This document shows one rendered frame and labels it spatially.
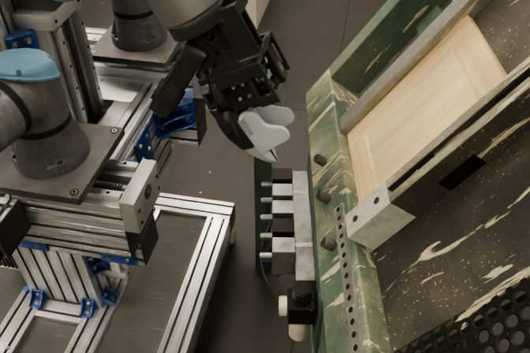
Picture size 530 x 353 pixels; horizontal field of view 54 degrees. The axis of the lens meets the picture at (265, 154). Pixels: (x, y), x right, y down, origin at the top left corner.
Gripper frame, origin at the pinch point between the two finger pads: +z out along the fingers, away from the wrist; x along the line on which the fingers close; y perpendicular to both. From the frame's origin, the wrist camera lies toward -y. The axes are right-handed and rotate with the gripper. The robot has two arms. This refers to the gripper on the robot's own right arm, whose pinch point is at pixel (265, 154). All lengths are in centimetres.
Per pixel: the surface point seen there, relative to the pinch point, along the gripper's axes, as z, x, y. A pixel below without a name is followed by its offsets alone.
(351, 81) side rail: 42, 83, -11
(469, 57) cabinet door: 25, 50, 23
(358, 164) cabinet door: 43, 46, -7
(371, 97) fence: 35, 61, -1
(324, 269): 48, 20, -15
